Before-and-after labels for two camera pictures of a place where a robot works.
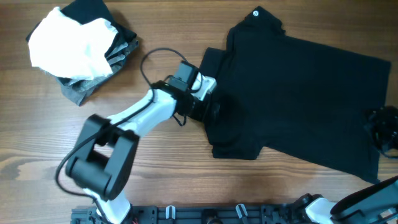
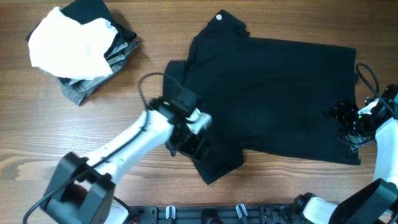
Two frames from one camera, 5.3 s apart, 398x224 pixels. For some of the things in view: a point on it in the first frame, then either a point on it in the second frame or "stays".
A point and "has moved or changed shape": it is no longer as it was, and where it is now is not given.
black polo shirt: (293, 96) has moved or changed shape
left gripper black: (201, 112) → (196, 147)
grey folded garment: (81, 89) stays
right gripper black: (386, 117) → (341, 112)
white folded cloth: (66, 46) stays
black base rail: (295, 213) stays
